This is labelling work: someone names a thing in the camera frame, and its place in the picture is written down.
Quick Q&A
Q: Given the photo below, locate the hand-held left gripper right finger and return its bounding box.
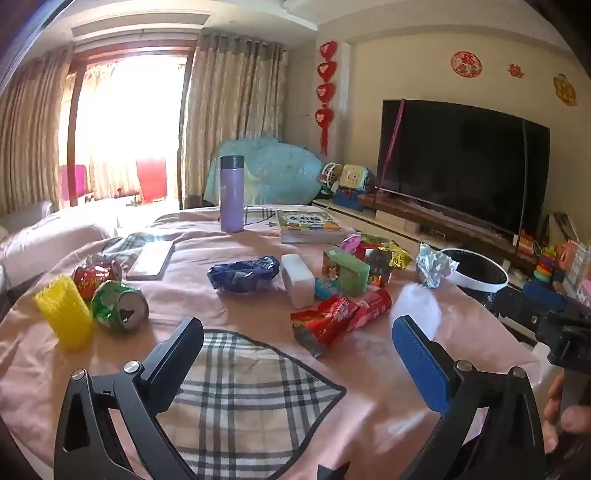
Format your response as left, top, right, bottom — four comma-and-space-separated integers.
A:
392, 316, 546, 480

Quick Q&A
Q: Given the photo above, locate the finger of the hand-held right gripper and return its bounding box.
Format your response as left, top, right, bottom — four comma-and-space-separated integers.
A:
493, 287, 552, 344
523, 281, 568, 311

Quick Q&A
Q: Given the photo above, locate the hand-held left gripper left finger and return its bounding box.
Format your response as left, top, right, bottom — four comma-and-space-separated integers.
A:
54, 316, 205, 480

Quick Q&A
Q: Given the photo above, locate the white bin with black liner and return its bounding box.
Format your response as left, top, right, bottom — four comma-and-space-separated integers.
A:
436, 248, 509, 292

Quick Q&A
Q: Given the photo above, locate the blue plastic toy package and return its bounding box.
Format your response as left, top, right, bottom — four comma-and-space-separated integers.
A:
314, 277, 352, 301

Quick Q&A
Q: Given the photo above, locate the person's right hand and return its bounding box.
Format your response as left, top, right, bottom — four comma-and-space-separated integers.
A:
543, 374, 591, 454

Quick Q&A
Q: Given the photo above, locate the orange plastic toy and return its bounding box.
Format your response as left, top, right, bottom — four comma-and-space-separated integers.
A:
556, 240, 579, 278

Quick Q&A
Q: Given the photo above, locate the pink blanket with plaid patches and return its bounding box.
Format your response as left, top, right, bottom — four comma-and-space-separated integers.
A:
0, 203, 541, 480

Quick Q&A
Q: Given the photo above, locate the red chips tube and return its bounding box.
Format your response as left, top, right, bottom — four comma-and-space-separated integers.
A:
346, 287, 393, 333

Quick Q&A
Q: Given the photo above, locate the crushed green can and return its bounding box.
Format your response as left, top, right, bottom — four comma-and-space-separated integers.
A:
90, 280, 150, 333

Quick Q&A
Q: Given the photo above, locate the crumpled silver foil wrapper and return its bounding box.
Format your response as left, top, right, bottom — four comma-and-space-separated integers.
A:
416, 243, 459, 288

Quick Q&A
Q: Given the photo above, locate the blue snack wrapper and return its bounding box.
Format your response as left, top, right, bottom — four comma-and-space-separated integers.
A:
207, 257, 281, 293

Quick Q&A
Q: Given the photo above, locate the white smartphone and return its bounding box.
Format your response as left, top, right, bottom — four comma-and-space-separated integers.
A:
126, 241, 176, 281

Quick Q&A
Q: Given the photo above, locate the red snack bag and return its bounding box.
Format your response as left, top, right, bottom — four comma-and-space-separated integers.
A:
290, 295, 365, 358
72, 255, 123, 298

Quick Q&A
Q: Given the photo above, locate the red milk carton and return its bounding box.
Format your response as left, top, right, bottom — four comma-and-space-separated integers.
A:
365, 244, 393, 288

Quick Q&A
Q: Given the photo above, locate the yellow foil snack bag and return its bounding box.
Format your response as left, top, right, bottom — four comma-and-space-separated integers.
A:
385, 241, 413, 271

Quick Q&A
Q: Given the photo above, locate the green carton box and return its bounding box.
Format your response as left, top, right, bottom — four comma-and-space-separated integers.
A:
322, 248, 371, 297

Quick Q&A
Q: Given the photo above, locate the yellow spiky roller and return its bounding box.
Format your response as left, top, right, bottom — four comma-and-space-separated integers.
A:
34, 274, 94, 352

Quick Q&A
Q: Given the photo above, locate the white foam block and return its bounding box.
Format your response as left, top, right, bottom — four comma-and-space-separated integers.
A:
281, 254, 315, 309

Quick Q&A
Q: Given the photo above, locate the television cabinet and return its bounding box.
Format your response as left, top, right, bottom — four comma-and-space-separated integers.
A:
311, 191, 541, 296

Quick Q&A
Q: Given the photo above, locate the black television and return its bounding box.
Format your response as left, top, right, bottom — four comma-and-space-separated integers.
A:
376, 98, 551, 237

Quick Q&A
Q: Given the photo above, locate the purple thermos bottle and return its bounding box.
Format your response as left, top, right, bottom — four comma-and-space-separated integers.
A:
219, 155, 246, 233

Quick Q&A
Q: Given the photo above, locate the red chair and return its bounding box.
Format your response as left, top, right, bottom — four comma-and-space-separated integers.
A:
136, 158, 167, 203

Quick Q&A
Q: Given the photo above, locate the green cover picture book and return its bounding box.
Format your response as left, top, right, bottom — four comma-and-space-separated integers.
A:
276, 209, 354, 234

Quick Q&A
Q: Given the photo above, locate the blue toy truck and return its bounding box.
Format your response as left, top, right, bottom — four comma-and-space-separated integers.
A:
333, 187, 365, 210

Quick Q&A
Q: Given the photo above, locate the teal cube toy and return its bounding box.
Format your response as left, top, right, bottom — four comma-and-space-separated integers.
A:
339, 164, 372, 192

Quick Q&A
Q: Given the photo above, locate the teal quilt bundle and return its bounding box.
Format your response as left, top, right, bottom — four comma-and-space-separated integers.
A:
204, 137, 324, 206

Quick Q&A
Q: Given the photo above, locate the magenta chair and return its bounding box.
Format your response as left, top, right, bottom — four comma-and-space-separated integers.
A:
60, 165, 88, 197

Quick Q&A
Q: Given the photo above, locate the white red ball toy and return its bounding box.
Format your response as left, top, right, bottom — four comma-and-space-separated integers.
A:
321, 162, 342, 192

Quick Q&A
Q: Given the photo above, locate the pink stick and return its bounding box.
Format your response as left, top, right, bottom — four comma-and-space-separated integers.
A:
376, 99, 406, 185

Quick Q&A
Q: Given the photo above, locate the sheer patterned curtain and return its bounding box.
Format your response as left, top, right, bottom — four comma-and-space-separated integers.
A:
74, 60, 188, 197

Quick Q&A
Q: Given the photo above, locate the beige curtain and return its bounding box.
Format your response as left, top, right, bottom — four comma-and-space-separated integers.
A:
180, 32, 287, 208
0, 46, 75, 215

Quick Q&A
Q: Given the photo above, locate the red heart hanging decoration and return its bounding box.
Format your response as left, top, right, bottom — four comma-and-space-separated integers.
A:
315, 41, 339, 155

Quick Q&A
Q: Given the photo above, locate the rainbow ring stacking toy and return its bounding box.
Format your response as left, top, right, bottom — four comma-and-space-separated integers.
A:
531, 247, 557, 283

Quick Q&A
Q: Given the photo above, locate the yellow red wall sticker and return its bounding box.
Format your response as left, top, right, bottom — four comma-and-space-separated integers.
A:
553, 74, 578, 107

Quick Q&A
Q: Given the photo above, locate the round red wall sticker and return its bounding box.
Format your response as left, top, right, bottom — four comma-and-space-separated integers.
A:
451, 51, 483, 78

